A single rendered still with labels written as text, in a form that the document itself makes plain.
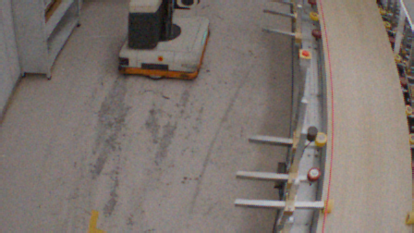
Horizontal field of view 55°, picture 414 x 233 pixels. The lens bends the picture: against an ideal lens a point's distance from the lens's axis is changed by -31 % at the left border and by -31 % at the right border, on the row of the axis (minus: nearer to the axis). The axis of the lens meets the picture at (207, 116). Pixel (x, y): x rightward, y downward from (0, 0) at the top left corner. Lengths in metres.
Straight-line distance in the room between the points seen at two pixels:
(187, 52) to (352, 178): 2.05
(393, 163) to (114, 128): 2.33
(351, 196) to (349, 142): 0.40
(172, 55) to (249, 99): 0.66
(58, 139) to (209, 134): 1.25
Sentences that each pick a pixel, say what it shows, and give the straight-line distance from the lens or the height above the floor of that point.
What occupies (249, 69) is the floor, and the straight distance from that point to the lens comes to 4.49.
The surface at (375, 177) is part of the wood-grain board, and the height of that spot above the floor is 0.90.
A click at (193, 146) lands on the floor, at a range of 3.91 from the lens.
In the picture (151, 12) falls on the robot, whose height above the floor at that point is 0.70.
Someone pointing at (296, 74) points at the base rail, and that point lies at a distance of 3.46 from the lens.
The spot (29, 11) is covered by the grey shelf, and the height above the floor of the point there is 0.89.
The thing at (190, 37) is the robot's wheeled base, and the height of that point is 0.28.
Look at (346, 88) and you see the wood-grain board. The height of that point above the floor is 0.90.
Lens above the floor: 2.96
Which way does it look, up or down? 46 degrees down
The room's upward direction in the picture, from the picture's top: 2 degrees clockwise
